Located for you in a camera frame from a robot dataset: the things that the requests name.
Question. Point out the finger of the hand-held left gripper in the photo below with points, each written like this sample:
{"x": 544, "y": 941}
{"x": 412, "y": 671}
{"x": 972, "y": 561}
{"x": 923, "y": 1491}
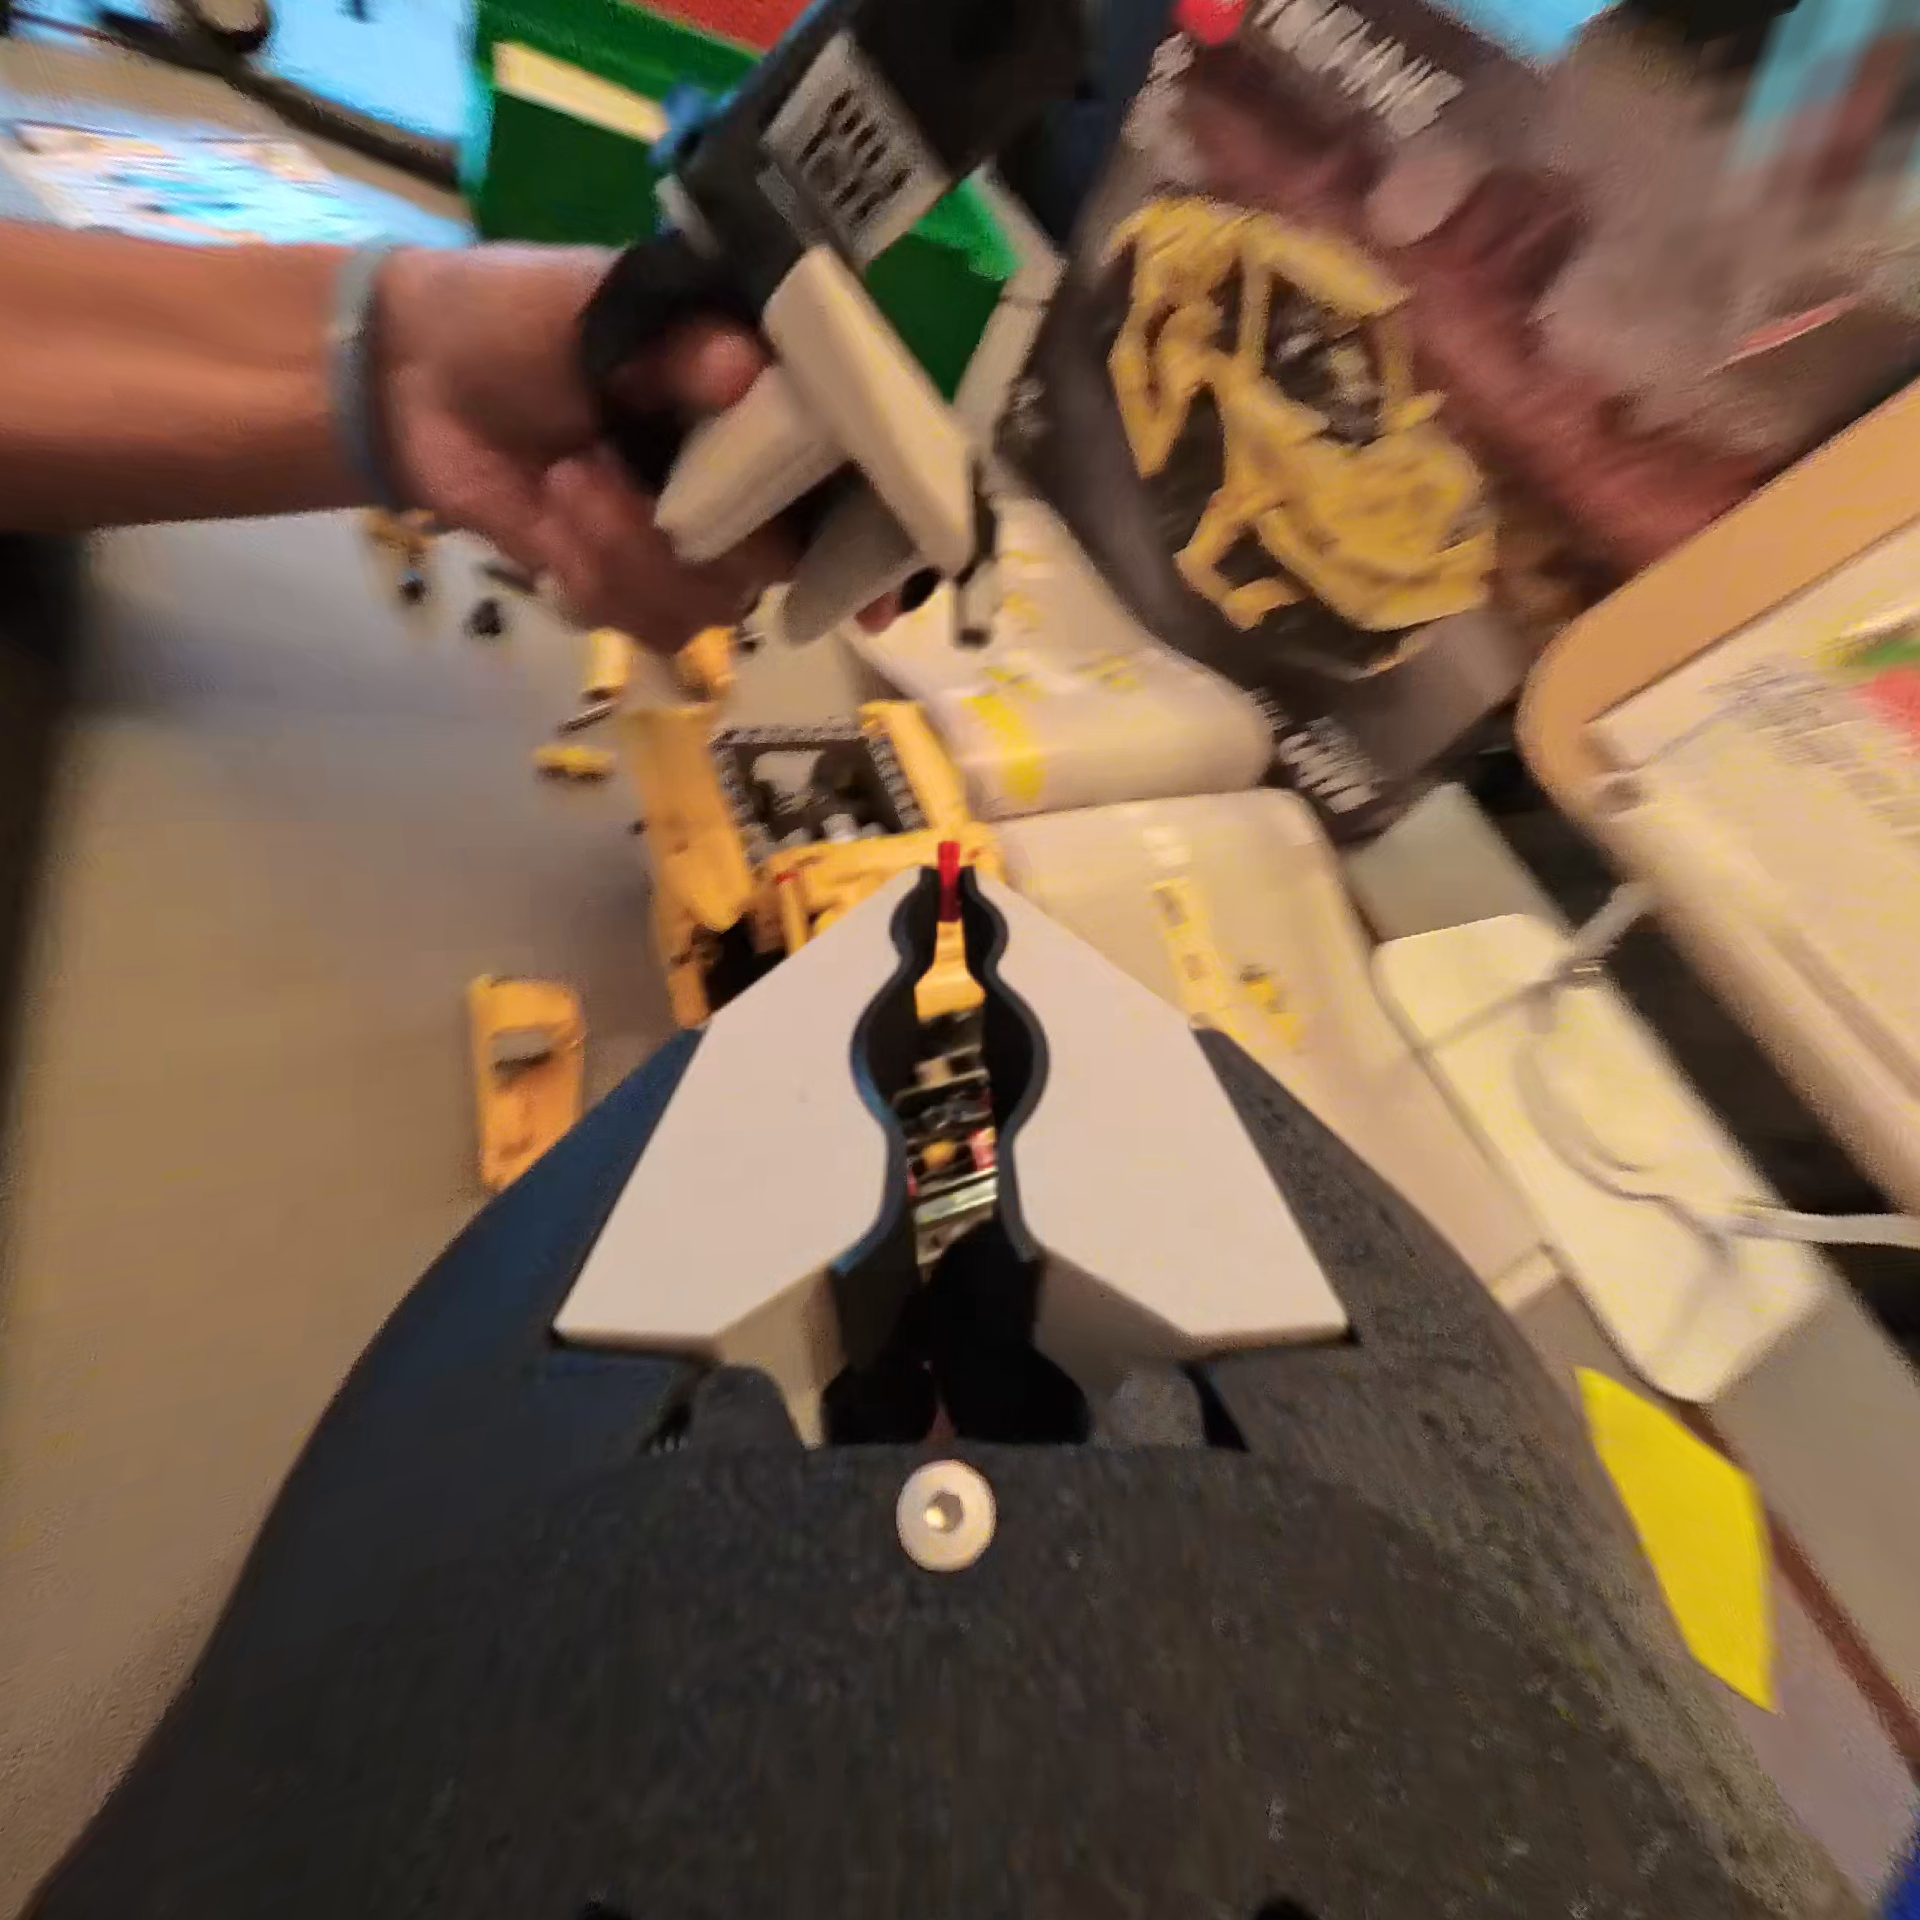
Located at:
{"x": 864, "y": 579}
{"x": 886, "y": 406}

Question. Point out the toy car set box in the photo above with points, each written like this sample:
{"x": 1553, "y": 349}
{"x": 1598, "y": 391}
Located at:
{"x": 1350, "y": 452}

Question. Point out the grey desk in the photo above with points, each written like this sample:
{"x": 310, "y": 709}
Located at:
{"x": 301, "y": 1051}

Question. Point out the yellow brick pieces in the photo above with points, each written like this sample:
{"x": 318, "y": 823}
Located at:
{"x": 598, "y": 662}

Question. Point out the wooden document stand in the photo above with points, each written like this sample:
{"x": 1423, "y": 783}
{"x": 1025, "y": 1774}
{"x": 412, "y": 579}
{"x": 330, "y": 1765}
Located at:
{"x": 1622, "y": 1080}

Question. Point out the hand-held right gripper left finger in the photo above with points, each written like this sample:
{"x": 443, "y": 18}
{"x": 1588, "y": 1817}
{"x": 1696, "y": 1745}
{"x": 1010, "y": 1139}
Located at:
{"x": 748, "y": 1186}

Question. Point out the open instruction booklet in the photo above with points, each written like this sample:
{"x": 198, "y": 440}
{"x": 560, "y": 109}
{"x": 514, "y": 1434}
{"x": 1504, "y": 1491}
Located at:
{"x": 1142, "y": 708}

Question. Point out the printed instruction sheet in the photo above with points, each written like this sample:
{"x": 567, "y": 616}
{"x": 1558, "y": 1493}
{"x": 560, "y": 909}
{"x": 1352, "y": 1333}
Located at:
{"x": 1771, "y": 783}

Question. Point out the yellow panel brick piece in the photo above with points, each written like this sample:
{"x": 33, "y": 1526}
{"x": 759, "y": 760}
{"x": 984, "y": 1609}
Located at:
{"x": 523, "y": 1080}

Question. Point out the yellow brick car model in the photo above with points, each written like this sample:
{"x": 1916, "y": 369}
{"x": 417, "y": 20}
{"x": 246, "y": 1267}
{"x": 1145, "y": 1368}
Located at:
{"x": 706, "y": 858}

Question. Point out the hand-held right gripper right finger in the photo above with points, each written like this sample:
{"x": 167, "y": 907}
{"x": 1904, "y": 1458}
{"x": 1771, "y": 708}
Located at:
{"x": 1154, "y": 1186}

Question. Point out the green plastic bin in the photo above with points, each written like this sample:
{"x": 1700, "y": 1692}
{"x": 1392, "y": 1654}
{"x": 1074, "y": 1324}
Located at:
{"x": 569, "y": 164}

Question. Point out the person's left hand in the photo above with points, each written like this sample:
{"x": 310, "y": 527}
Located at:
{"x": 493, "y": 391}

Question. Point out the yellow paper piece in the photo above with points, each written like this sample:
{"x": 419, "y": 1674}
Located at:
{"x": 1690, "y": 1530}

